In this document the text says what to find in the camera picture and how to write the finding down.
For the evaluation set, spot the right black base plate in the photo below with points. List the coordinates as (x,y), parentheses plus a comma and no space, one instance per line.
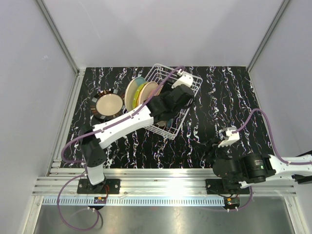
(224,187)

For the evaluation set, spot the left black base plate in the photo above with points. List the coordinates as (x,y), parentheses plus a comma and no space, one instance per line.
(110,186)

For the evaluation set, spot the left aluminium frame post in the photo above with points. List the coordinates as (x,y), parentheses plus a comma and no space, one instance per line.
(53,27)

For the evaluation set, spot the aluminium frame post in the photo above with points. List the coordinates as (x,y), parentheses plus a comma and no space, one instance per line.
(269,32)
(53,27)

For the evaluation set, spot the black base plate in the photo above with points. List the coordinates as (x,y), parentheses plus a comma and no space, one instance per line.
(224,187)
(110,186)

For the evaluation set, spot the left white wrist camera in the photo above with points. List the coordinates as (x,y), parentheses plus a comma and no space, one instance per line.
(183,78)

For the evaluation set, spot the black marble pattern mat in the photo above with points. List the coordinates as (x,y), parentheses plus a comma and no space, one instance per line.
(226,97)

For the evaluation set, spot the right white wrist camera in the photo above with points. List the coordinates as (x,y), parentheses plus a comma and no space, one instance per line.
(231,137)

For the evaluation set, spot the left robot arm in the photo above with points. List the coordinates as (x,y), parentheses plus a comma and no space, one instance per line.
(102,135)

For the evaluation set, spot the pink cream branch plate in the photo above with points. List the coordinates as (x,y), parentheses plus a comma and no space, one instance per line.
(145,92)

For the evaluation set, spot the white slotted cable duct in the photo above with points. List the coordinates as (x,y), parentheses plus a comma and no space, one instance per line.
(213,201)

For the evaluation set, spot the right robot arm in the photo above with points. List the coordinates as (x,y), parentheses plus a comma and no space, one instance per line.
(236,174)

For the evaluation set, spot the green polka dot plate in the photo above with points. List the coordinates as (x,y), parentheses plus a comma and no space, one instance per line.
(134,102)

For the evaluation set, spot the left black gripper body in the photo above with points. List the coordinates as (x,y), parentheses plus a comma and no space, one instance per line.
(166,89)

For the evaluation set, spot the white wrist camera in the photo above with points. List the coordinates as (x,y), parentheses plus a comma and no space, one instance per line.
(231,137)
(183,78)

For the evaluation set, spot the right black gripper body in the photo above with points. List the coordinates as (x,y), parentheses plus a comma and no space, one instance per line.
(215,152)

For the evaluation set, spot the right aluminium frame post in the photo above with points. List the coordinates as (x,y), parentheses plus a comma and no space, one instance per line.
(269,32)

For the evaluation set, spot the blue cream branch plate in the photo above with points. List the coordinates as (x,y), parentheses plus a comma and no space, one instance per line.
(131,90)

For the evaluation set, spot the teal glazed floral plate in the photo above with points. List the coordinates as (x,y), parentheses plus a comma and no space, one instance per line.
(170,123)

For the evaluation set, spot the aluminium mounting rail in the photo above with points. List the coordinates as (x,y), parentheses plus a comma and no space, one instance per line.
(133,182)

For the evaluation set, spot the white wire dish rack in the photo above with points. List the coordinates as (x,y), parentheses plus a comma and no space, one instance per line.
(165,77)

